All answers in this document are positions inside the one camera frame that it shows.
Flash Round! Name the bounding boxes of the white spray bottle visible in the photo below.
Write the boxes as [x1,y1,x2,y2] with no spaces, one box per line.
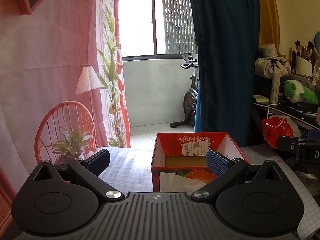
[270,73,281,104]

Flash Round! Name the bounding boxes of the pink printed backdrop cloth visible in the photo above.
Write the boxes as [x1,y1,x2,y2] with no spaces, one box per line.
[1,0,130,191]

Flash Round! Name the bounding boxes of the checkered strawberry tablecloth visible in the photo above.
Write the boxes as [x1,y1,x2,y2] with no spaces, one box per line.
[99,144,319,239]

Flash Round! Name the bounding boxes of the red plastic bag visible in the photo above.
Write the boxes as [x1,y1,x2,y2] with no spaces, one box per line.
[262,115,302,148]

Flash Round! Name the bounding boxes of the white mesh zipper pouch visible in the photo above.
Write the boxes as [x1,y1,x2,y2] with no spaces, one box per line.
[159,172,206,195]

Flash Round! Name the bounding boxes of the black exercise bike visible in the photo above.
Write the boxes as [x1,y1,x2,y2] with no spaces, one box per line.
[170,53,199,128]

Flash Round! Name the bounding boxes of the dark teal curtain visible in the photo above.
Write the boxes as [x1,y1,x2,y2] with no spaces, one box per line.
[190,0,260,146]

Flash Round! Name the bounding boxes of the green white plush toy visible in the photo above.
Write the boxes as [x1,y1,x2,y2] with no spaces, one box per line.
[284,80,318,105]

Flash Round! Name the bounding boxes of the dark shelf table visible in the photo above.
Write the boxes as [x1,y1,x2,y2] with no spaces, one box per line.
[253,99,319,130]

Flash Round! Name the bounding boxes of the beige cloth bundle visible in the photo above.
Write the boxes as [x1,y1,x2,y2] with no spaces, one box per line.
[255,57,291,79]

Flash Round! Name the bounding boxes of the white brush holder cup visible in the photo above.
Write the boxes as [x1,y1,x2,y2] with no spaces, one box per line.
[296,56,312,77]

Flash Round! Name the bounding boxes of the red strawberry cardboard box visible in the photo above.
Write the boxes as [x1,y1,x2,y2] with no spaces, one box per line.
[151,132,247,192]

